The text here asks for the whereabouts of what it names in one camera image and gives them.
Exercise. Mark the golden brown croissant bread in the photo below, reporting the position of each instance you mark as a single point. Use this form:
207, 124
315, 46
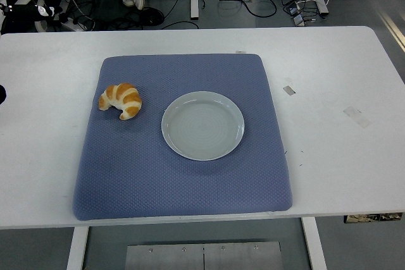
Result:
126, 99

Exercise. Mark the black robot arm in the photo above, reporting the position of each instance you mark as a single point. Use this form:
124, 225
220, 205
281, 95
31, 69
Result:
2, 94

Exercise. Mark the round grey plate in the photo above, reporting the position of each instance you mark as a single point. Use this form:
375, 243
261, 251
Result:
202, 127

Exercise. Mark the grey metal plate with screws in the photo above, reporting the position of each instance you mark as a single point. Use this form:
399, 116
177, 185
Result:
164, 259

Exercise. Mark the tiny grey tape piece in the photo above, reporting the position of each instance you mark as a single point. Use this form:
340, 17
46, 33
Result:
240, 52

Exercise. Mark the blue quilted mat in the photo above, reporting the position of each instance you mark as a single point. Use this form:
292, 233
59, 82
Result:
158, 187

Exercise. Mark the small grey tape piece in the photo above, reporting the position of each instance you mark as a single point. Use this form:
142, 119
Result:
289, 90

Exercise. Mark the grey power adapter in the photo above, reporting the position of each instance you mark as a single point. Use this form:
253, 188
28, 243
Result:
298, 21

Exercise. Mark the translucent tape strip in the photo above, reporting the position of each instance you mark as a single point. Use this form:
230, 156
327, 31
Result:
357, 117

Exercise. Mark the white power strip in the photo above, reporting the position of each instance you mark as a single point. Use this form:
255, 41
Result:
71, 26

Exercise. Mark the white table leg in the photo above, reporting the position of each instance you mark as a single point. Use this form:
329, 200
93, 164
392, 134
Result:
314, 244
76, 251

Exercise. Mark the black and white background robot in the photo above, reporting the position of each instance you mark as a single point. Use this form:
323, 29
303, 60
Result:
22, 10

